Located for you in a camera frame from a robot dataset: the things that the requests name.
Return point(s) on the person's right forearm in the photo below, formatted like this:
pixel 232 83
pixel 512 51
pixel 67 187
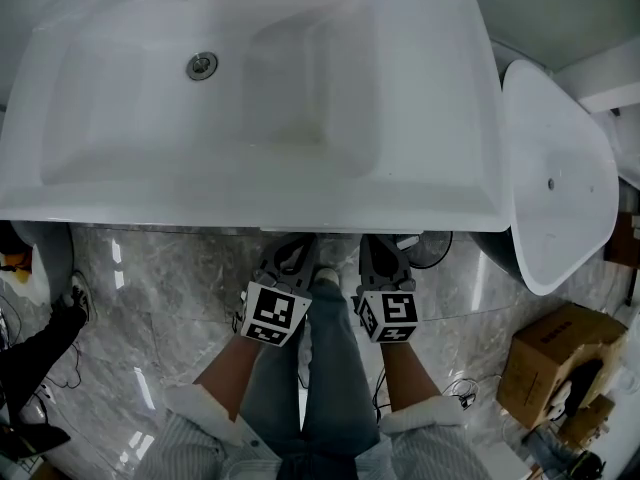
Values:
pixel 407 375

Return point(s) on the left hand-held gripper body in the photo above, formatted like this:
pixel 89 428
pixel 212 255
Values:
pixel 272 313

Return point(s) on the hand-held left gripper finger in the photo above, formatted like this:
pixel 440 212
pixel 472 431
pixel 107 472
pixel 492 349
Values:
pixel 274 255
pixel 309 260

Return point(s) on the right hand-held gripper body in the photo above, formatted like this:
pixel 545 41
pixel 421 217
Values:
pixel 390 315

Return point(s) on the grey round pedestal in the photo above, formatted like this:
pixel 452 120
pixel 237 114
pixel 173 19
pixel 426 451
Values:
pixel 50 258

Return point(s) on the person's striped shirt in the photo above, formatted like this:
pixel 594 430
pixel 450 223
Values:
pixel 200 443

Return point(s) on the person's left forearm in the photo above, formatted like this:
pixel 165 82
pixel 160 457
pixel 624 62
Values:
pixel 232 375

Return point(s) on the white ceramic sink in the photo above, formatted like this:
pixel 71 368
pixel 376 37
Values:
pixel 420 118

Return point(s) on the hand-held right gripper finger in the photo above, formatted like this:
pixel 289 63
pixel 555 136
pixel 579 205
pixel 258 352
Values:
pixel 395 260
pixel 366 258

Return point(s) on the white shelf board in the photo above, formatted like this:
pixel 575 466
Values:
pixel 612 100

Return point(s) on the black pointed shoe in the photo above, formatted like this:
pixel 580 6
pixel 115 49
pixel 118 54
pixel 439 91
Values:
pixel 30 440

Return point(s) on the person's blue jeans legs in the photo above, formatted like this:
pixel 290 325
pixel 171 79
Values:
pixel 332 368

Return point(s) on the small cardboard box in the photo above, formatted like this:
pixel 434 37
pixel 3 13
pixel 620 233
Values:
pixel 590 420

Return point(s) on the metal sink drain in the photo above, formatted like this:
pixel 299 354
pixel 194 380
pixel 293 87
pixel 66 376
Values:
pixel 201 65

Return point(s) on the large cardboard box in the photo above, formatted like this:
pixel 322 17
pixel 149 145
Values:
pixel 540 368

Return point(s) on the person's light shoe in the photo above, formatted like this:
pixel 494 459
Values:
pixel 326 274

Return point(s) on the white freestanding bathtub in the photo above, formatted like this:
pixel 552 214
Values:
pixel 555 168

